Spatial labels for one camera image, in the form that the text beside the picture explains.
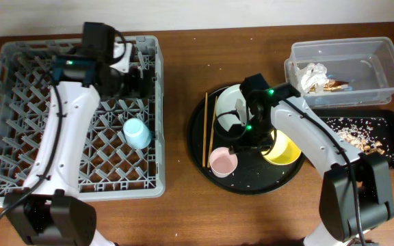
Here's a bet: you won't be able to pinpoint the grey round plate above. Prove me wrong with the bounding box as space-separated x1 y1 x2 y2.
216 84 247 131

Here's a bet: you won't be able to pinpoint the wooden chopstick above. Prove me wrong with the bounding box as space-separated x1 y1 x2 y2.
202 92 208 168
207 96 218 169

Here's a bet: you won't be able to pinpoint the blue plastic cup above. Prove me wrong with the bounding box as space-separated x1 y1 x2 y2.
123 118 152 149

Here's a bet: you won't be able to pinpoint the white napkin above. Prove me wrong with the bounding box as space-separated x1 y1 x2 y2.
295 63 329 94

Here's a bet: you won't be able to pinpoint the yellow bowl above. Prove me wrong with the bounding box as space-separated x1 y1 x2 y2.
261 130 302 165

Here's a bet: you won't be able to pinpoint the gold brown snack wrapper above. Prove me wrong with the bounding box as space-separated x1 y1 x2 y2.
309 79 349 93

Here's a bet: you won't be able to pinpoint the pink plastic cup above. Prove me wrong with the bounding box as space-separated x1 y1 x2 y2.
209 147 238 178

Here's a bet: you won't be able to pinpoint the rice and peanut shell scraps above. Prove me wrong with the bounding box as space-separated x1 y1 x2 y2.
322 117 394 161

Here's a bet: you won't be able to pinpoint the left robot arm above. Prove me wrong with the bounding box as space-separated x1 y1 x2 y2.
1 22 155 245

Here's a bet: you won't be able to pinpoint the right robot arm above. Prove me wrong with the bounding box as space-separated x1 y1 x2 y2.
230 74 394 245

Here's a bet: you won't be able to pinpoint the grey dishwasher rack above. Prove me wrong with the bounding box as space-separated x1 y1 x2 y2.
0 36 166 206

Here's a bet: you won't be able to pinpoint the round black tray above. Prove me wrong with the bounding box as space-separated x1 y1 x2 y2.
187 86 306 195

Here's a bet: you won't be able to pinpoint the clear plastic bin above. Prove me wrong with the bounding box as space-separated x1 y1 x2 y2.
284 37 394 108

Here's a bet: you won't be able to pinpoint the black rectangular tray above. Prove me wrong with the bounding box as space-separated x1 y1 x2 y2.
314 109 394 169

